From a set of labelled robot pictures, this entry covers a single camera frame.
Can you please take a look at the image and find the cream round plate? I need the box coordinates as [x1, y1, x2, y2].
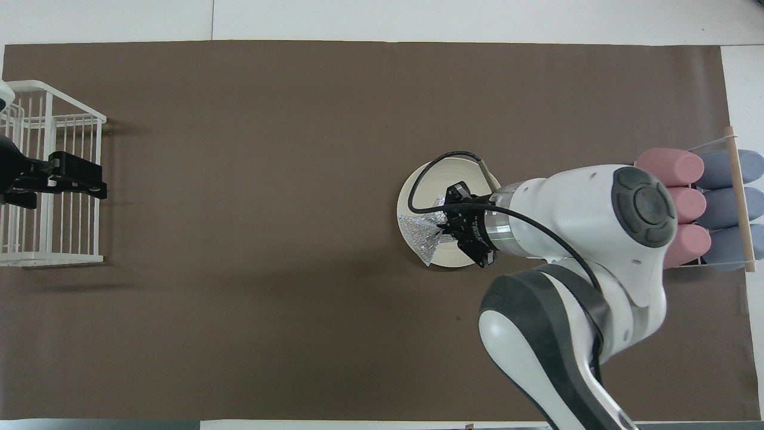
[396, 158, 502, 269]

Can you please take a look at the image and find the silver glitter sponge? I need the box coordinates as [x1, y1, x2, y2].
[397, 194, 460, 266]

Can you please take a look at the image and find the white cup rack wooden rod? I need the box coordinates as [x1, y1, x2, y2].
[677, 125, 759, 274]

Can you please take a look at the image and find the blue plastic cup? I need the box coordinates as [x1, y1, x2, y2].
[695, 149, 764, 191]
[698, 187, 764, 229]
[704, 224, 764, 272]

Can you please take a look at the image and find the pink plastic cup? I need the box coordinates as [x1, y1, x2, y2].
[634, 148, 705, 187]
[668, 187, 707, 225]
[663, 224, 712, 269]

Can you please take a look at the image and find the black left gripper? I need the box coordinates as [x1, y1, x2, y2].
[0, 135, 109, 210]

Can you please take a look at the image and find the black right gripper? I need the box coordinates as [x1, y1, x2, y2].
[438, 181, 509, 269]

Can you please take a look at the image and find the white wire dish rack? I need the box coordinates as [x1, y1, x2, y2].
[0, 80, 108, 268]

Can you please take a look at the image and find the brown table mat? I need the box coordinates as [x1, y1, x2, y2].
[0, 40, 762, 422]

